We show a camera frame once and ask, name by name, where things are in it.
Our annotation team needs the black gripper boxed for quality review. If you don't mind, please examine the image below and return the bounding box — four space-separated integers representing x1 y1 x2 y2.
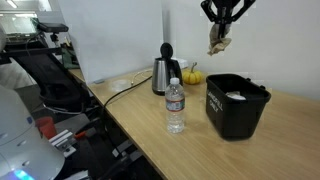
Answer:
200 0 257 36

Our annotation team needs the brown paper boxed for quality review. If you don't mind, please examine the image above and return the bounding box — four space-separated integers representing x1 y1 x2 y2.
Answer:
207 23 233 57

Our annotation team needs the black landfill bin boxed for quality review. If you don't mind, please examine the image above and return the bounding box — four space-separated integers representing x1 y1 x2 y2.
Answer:
205 73 272 141

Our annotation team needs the small yellow pumpkin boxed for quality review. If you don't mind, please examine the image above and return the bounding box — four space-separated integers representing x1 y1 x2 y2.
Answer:
181 62 204 86

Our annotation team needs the stainless steel electric kettle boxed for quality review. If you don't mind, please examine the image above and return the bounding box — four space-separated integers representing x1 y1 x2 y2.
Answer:
151 42 184 97

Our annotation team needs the clear plastic water bottle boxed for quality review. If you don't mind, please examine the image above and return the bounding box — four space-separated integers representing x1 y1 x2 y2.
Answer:
165 77 186 135

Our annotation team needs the white partition board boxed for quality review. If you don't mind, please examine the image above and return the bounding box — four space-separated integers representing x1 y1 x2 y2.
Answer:
57 0 164 85

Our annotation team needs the clear tape roll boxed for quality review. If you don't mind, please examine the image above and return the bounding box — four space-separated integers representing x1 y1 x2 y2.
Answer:
110 79 132 93

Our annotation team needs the green box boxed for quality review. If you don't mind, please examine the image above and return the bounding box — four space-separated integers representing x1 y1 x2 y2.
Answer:
61 41 80 70

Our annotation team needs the black equipment stand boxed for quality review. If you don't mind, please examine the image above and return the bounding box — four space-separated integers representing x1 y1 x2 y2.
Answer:
0 36 98 113

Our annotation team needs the computer monitor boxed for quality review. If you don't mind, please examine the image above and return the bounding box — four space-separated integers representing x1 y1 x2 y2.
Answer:
0 13 39 38

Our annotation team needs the red plastic cup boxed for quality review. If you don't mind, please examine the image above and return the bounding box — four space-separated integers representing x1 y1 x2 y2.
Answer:
34 116 58 140

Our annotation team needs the thin white charging cable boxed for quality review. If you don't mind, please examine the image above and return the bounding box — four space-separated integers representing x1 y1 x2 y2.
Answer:
130 68 154 87

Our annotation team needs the thick black power cable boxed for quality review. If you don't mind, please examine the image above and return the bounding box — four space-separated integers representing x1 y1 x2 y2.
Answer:
99 75 153 118

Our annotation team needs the black camera on stand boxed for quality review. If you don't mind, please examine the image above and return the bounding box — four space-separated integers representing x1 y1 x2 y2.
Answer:
37 22 70 48

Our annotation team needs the orange handled tool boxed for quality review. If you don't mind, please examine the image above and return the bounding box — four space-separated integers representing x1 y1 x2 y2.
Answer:
73 130 88 140

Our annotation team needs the silver aluminium bracket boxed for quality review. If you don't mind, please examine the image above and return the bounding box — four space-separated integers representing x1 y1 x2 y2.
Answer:
49 129 78 158

